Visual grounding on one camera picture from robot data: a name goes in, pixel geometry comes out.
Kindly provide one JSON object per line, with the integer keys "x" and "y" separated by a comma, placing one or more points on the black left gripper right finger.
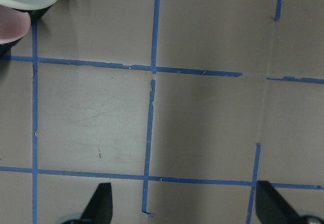
{"x": 272, "y": 208}

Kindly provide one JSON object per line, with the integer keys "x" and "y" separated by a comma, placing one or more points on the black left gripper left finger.
{"x": 99, "y": 208}

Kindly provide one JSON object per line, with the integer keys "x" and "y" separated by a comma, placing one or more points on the pink plate in rack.
{"x": 14, "y": 24}

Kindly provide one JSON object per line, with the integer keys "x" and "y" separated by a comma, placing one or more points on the black dish rack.
{"x": 35, "y": 15}

